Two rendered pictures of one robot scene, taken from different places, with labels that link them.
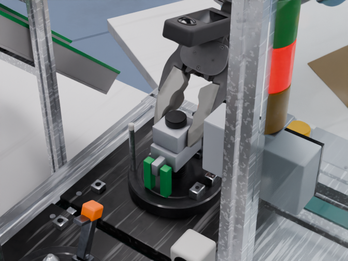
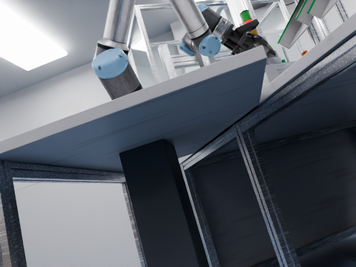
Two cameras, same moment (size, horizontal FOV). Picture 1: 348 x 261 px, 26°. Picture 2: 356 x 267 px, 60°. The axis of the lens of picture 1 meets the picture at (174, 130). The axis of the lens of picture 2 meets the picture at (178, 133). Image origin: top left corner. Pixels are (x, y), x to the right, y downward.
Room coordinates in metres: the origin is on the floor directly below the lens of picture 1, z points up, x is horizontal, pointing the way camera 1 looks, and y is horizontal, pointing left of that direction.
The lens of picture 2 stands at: (1.99, 0.29, 0.61)
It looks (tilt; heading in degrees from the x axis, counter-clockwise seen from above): 13 degrees up; 215
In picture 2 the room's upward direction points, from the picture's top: 17 degrees counter-clockwise
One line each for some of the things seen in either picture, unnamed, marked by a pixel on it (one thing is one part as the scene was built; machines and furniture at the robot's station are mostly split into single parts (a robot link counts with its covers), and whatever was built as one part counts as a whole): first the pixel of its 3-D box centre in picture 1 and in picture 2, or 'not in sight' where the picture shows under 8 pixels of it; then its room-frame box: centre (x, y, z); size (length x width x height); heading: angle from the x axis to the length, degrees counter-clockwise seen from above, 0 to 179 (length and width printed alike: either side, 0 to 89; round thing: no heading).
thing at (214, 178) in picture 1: (212, 177); not in sight; (0.77, -0.05, 1.00); 0.02 x 0.01 x 0.02; 144
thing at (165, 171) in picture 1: (165, 181); not in sight; (0.75, 0.01, 1.01); 0.01 x 0.01 x 0.05; 54
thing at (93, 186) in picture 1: (98, 186); not in sight; (0.78, 0.11, 0.97); 0.02 x 0.02 x 0.01; 54
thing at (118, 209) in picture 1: (176, 187); not in sight; (0.79, 0.00, 0.96); 0.24 x 0.24 x 0.02; 54
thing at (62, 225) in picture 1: (60, 222); not in sight; (0.71, 0.16, 0.98); 0.02 x 0.02 x 0.01; 54
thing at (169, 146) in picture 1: (172, 139); (272, 58); (0.78, 0.00, 1.06); 0.08 x 0.04 x 0.07; 144
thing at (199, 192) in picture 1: (197, 191); not in sight; (0.75, -0.03, 1.00); 0.02 x 0.01 x 0.02; 144
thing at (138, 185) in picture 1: (176, 177); not in sight; (0.79, 0.00, 0.98); 0.14 x 0.14 x 0.02
